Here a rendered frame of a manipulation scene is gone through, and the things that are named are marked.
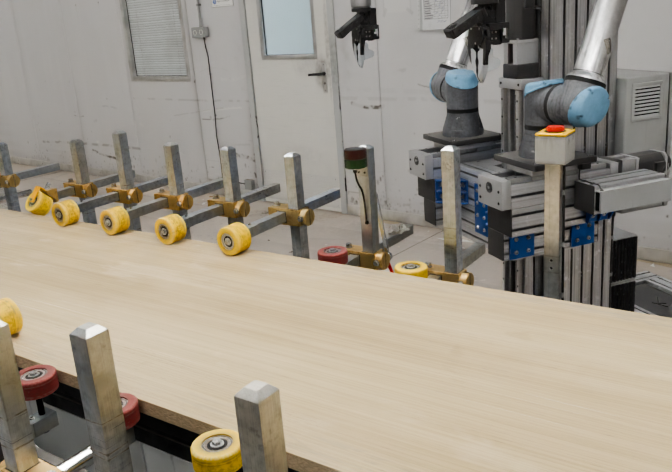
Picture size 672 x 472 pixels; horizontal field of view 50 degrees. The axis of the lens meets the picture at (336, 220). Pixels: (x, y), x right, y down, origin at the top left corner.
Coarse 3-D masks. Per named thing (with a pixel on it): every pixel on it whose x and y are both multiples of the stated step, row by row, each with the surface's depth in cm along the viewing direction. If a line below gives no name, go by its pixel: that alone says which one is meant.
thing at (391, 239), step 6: (390, 234) 216; (402, 234) 219; (408, 234) 222; (390, 240) 213; (396, 240) 216; (390, 246) 213; (348, 258) 198; (354, 258) 198; (348, 264) 195; (354, 264) 198
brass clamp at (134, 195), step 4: (108, 188) 255; (112, 188) 254; (116, 188) 254; (120, 188) 253; (132, 188) 252; (136, 188) 253; (108, 192) 256; (120, 192) 252; (124, 192) 251; (128, 192) 250; (132, 192) 249; (136, 192) 251; (140, 192) 252; (120, 196) 252; (124, 196) 251; (128, 196) 249; (132, 196) 249; (136, 196) 251; (140, 196) 252; (120, 200) 253; (124, 200) 252; (128, 200) 251; (132, 200) 250; (136, 200) 251; (140, 200) 252
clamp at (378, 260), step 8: (352, 248) 202; (360, 248) 202; (360, 256) 199; (368, 256) 198; (376, 256) 197; (384, 256) 197; (360, 264) 200; (368, 264) 198; (376, 264) 196; (384, 264) 197
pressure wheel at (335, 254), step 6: (330, 246) 194; (336, 246) 194; (318, 252) 190; (324, 252) 190; (330, 252) 190; (336, 252) 190; (342, 252) 189; (318, 258) 190; (324, 258) 188; (330, 258) 187; (336, 258) 188; (342, 258) 188
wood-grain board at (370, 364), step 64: (0, 256) 210; (64, 256) 205; (128, 256) 201; (192, 256) 197; (256, 256) 193; (64, 320) 160; (128, 320) 157; (192, 320) 155; (256, 320) 152; (320, 320) 150; (384, 320) 147; (448, 320) 145; (512, 320) 143; (576, 320) 141; (640, 320) 139; (128, 384) 129; (192, 384) 127; (320, 384) 124; (384, 384) 122; (448, 384) 121; (512, 384) 119; (576, 384) 118; (640, 384) 116; (320, 448) 106; (384, 448) 105; (448, 448) 104; (512, 448) 102; (576, 448) 101; (640, 448) 100
